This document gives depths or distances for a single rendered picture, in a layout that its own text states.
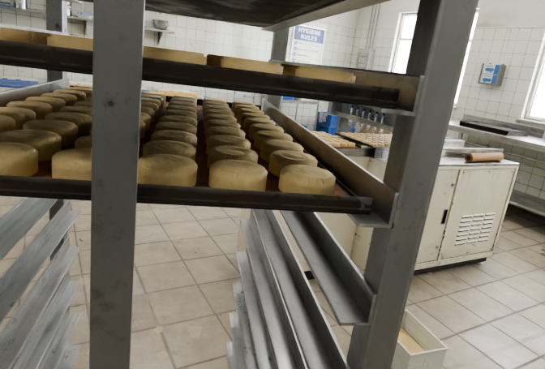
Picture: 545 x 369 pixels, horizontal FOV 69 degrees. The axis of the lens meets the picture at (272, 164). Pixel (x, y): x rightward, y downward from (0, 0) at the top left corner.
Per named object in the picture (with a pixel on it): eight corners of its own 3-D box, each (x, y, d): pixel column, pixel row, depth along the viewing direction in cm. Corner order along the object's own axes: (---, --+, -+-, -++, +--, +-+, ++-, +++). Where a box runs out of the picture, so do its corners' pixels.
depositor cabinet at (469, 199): (420, 228, 374) (440, 141, 353) (490, 265, 313) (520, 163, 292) (306, 241, 314) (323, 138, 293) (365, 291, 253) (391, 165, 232)
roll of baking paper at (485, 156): (495, 159, 297) (496, 151, 295) (502, 161, 292) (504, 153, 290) (463, 160, 275) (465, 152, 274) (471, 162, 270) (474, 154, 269)
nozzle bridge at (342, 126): (357, 139, 309) (365, 95, 300) (431, 165, 247) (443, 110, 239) (322, 137, 293) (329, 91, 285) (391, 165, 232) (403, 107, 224)
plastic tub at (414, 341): (440, 376, 188) (448, 348, 184) (403, 384, 180) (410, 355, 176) (401, 335, 215) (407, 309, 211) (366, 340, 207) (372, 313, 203)
